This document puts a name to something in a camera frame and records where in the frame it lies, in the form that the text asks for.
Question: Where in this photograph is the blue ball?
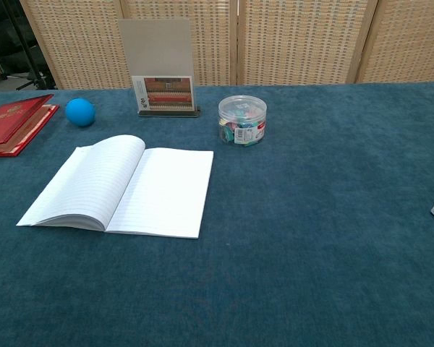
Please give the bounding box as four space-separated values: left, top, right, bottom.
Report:
64 98 96 127

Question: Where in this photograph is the printed postcard with red pattern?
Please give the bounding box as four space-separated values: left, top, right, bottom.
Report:
132 74 195 111

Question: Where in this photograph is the woven wooden folding screen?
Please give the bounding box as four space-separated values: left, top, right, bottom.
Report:
19 0 434 90

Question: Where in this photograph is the black tripod stand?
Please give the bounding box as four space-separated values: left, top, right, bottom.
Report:
0 0 48 91

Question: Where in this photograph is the white lined open notebook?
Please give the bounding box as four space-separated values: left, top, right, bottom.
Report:
16 134 215 239

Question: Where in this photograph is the blue velvet table cloth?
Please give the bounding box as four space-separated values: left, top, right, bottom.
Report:
0 81 434 347

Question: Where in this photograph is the clear round binder clip tub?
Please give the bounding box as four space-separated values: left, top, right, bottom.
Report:
218 95 268 147

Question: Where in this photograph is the red hardcover certificate folder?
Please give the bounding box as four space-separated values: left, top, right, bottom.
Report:
0 94 60 158

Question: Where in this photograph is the clear acrylic sign holder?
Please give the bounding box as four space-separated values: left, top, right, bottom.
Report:
117 18 203 119

